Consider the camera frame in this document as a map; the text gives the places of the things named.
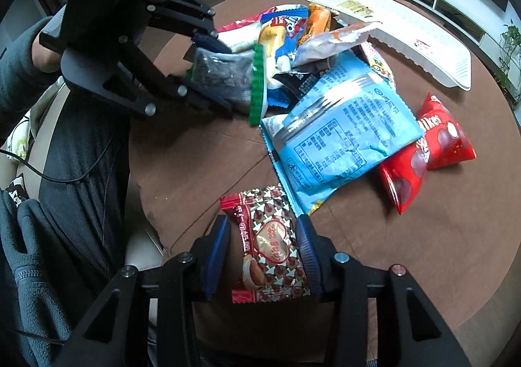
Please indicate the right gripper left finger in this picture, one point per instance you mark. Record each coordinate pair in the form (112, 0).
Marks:
(191, 276)

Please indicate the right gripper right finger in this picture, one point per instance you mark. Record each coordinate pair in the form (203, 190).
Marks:
(334, 276)

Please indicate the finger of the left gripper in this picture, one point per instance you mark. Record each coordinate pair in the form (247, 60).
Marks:
(187, 10)
(168, 90)

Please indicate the red patterned nut snack packet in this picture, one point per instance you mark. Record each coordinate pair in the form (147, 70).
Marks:
(272, 269)

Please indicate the red white long packet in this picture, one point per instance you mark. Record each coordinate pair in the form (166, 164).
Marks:
(242, 35)

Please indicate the clear green-edged seed packet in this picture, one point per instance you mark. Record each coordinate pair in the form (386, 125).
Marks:
(238, 79)

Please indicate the blue cake snack packet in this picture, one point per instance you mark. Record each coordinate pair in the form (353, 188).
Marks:
(280, 33)

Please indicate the black snack packet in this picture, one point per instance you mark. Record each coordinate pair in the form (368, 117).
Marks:
(297, 84)

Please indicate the light blue snack bag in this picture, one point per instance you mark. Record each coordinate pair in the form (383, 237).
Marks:
(347, 124)

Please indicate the orange snack packet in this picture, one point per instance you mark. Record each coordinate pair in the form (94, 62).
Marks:
(319, 21)

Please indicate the red chocolate ball bag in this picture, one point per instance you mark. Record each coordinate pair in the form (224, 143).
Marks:
(447, 142)

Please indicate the silver white snack wrapper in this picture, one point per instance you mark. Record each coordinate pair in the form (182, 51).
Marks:
(324, 45)

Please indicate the white yellow cartoon packet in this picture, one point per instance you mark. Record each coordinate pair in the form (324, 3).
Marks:
(377, 63)

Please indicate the person torso grey jacket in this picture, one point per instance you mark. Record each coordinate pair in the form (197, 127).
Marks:
(60, 250)

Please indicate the white plastic tray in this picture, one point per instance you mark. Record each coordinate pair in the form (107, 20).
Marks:
(416, 37)

